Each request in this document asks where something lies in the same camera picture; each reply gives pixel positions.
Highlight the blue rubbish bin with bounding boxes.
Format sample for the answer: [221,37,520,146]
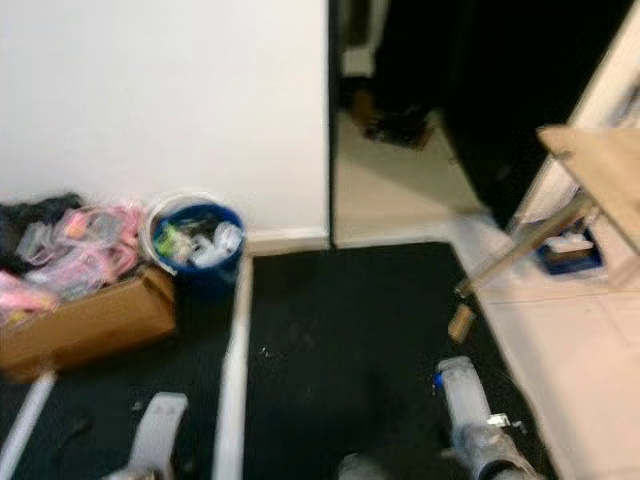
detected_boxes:
[145,192,248,301]

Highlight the black bag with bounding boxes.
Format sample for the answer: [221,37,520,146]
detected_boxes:
[0,192,86,266]

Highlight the pink plastic bag pile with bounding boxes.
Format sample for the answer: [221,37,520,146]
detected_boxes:
[0,203,146,313]

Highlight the brown cardboard box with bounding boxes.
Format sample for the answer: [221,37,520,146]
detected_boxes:
[0,265,179,386]

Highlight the green wrapper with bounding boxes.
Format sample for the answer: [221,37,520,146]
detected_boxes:
[158,228,191,266]

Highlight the short white strip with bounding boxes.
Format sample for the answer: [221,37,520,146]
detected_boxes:
[0,370,58,479]

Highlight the white plastic bottle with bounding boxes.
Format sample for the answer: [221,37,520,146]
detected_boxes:
[195,222,246,269]

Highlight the long white strip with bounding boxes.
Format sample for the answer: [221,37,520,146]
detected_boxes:
[212,255,254,480]

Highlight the black floor mat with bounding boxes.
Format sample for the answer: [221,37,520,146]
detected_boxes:
[0,240,556,480]

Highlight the black shoes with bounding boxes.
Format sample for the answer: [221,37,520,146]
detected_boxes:
[360,105,439,151]

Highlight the small brown cardboard piece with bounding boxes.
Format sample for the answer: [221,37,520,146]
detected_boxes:
[448,304,476,344]

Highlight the black door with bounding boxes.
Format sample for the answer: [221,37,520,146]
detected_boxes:
[440,0,636,231]

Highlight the blue box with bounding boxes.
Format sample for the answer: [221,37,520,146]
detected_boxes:
[535,232,604,277]

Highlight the white cabinet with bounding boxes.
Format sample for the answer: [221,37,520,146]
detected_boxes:
[510,0,640,226]

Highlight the white post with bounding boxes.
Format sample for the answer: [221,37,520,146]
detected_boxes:
[340,0,381,79]

